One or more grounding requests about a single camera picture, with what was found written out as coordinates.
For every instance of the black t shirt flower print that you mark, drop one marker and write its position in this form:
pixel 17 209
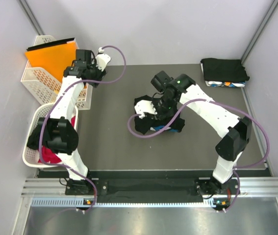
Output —
pixel 143 125

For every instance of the white perforated file organizer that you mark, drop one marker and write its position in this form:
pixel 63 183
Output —
pixel 40 83

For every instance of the red garment in basket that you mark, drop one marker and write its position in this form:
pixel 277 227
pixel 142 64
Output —
pixel 48 155

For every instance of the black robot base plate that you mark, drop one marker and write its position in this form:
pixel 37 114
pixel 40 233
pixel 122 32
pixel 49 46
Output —
pixel 151 187

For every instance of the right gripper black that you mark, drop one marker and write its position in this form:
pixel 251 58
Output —
pixel 160 115

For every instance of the orange folder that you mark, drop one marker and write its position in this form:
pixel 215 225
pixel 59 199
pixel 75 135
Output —
pixel 53 59

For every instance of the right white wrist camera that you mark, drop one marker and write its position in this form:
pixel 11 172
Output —
pixel 144 107

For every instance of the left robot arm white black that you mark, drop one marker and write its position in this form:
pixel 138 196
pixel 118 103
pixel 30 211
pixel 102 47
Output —
pixel 56 131

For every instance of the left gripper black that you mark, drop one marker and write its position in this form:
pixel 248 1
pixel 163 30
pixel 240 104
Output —
pixel 100 74

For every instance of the aluminium frame rail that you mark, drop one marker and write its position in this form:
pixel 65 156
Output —
pixel 50 192

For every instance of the white oval laundry basket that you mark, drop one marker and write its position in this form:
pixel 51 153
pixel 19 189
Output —
pixel 31 157

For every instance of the black garment in basket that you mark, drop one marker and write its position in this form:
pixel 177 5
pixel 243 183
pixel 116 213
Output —
pixel 33 139

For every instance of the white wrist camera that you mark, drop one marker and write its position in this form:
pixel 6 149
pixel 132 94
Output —
pixel 144 107
pixel 102 59

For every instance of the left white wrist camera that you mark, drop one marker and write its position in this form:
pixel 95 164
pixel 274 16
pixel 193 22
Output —
pixel 102 59

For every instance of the black folder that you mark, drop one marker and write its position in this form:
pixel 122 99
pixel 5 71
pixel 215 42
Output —
pixel 51 44

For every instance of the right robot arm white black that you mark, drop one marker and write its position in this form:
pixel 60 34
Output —
pixel 235 132

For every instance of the folded black t shirt stack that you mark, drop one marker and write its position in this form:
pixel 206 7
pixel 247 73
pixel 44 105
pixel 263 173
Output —
pixel 224 72

